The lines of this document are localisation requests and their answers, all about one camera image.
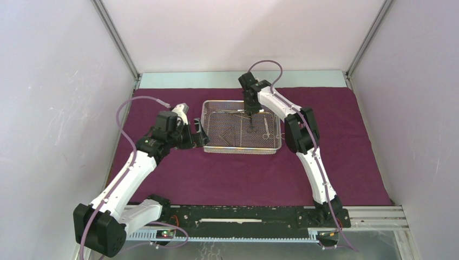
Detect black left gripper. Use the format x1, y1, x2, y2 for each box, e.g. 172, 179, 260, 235
167, 118, 210, 150

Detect steel tweezers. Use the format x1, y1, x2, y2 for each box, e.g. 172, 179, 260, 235
218, 127, 235, 146

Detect steel instrument tray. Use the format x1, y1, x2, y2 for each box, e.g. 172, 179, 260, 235
201, 100, 283, 154

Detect maroon surgical wrap cloth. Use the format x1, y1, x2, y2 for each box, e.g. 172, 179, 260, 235
124, 87, 391, 206

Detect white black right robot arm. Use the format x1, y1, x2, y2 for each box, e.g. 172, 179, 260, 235
238, 76, 343, 226

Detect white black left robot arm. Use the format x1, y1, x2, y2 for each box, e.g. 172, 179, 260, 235
73, 112, 209, 259

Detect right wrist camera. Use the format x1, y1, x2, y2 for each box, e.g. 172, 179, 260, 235
238, 72, 258, 91

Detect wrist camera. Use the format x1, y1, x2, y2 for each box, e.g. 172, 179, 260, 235
238, 72, 258, 91
154, 103, 189, 133

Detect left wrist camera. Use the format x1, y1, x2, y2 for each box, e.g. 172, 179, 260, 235
154, 103, 189, 133

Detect grey cable duct strip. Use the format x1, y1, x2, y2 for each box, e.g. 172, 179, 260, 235
126, 229, 319, 243

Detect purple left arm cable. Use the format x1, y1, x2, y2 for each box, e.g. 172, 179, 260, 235
78, 95, 189, 260

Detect right corner aluminium post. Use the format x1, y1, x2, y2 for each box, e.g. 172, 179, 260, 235
346, 0, 395, 79

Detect corner aluminium post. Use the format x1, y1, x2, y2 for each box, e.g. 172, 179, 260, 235
91, 0, 140, 81
346, 0, 395, 79

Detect left corner aluminium post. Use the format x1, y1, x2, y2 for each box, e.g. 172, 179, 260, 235
91, 0, 140, 81

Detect aluminium frame rail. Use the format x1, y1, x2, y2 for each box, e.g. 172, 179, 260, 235
83, 204, 410, 231

